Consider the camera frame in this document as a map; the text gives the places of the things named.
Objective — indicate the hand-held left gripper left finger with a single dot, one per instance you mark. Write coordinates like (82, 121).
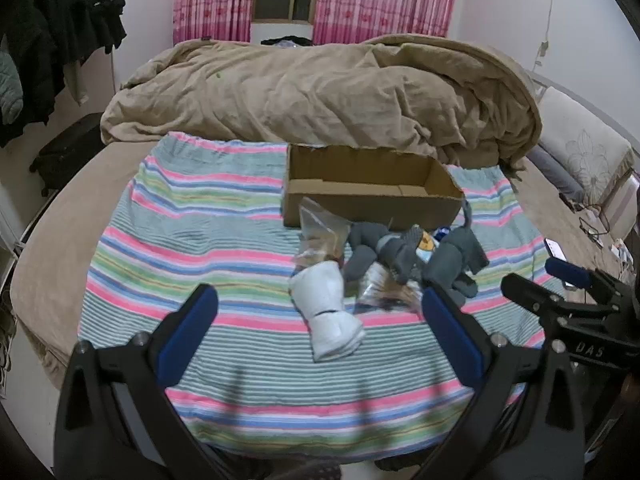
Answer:
(190, 330)

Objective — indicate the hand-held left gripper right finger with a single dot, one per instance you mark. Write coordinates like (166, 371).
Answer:
(450, 335)

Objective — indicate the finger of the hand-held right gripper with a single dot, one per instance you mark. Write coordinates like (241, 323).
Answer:
(530, 296)
(567, 271)

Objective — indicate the white socks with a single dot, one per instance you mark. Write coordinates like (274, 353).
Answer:
(325, 310)

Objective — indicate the cardboard box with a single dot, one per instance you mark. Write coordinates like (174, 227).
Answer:
(370, 207)

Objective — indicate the smartphone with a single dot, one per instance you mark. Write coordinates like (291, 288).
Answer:
(555, 250)

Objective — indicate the eyeglasses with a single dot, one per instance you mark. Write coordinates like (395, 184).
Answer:
(592, 230)

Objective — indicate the large grey sock pair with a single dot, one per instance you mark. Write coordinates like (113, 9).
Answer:
(455, 260)

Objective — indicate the clear plastic bag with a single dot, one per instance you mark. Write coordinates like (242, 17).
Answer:
(385, 290)
(320, 240)

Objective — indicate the yellow blue sock label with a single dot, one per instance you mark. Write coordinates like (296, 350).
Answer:
(427, 246)

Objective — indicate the striped blanket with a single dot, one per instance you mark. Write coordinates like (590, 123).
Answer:
(210, 240)

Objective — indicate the grey patterned sock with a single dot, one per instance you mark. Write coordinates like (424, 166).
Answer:
(400, 252)

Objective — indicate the grey pillow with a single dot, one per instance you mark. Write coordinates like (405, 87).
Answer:
(555, 172)

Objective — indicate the plain grey sock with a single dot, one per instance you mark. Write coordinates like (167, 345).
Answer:
(362, 250)

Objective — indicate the white flower pillow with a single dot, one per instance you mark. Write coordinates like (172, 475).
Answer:
(585, 145)

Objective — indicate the brown bed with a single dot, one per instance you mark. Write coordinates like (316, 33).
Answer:
(65, 240)

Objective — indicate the black suitcase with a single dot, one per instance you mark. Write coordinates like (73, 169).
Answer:
(70, 155)

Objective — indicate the beige duvet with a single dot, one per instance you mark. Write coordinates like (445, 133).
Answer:
(300, 95)

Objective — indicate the teal quilted garment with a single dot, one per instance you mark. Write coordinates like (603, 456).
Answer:
(10, 85)

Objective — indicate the dark cloth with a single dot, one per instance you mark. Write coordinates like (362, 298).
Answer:
(287, 40)

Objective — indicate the hanging black clothes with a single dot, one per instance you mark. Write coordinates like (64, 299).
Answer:
(55, 25)

